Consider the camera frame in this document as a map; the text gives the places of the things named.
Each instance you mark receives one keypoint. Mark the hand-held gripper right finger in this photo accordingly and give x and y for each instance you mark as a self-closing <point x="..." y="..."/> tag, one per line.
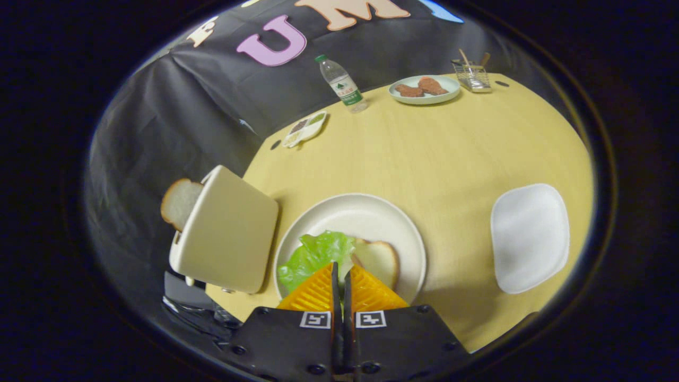
<point x="392" y="345"/>

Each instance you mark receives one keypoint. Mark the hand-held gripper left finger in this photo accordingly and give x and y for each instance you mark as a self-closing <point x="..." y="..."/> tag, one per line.
<point x="297" y="345"/>

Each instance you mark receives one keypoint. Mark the green lettuce leaf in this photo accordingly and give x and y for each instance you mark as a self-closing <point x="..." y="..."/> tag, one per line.
<point x="313" y="254"/>

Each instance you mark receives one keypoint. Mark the white bread slice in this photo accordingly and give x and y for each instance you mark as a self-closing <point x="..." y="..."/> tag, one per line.
<point x="180" y="204"/>
<point x="379" y="260"/>

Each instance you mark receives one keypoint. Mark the cream toaster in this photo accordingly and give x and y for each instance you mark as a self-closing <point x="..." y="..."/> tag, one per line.
<point x="228" y="233"/>

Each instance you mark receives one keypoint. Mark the large cream round plate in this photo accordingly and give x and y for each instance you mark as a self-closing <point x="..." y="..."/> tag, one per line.
<point x="360" y="217"/>

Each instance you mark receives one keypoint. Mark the white square plate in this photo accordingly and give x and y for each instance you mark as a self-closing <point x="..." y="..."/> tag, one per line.
<point x="530" y="239"/>

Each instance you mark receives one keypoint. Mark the white divided condiment dish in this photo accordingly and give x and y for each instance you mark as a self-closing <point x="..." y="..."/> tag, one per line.
<point x="305" y="129"/>

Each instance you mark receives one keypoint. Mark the pale blue round plate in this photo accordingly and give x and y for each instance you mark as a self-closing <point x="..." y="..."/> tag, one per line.
<point x="424" y="99"/>

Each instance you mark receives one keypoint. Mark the brown meat piece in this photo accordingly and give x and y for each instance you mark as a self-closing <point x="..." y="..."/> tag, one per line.
<point x="432" y="86"/>
<point x="409" y="90"/>

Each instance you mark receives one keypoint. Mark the clear plastic water bottle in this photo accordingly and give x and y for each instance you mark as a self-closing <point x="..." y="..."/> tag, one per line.
<point x="345" y="87"/>

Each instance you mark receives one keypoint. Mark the black backdrop cloth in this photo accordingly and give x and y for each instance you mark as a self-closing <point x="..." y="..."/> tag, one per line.
<point x="185" y="106"/>

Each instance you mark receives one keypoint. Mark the clear utensil holder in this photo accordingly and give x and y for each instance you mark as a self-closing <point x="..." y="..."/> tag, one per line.
<point x="473" y="79"/>

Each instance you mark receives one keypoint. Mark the wooden stick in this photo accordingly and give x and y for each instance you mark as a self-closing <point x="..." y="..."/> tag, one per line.
<point x="464" y="57"/>

